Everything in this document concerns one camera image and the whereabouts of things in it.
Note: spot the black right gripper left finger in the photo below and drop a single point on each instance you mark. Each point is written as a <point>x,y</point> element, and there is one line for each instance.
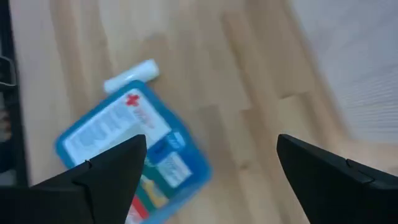
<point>102,189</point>

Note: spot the slim white plastic bottle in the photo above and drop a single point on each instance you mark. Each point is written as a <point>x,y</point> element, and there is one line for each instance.
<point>133,75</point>

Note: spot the black table frame rail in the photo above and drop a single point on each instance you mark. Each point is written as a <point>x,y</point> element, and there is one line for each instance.
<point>12,109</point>

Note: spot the blue first aid kit box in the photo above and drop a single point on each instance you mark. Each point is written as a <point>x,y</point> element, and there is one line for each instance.
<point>124,124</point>

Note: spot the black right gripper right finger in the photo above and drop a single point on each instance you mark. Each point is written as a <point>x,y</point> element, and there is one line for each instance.
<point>335,189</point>

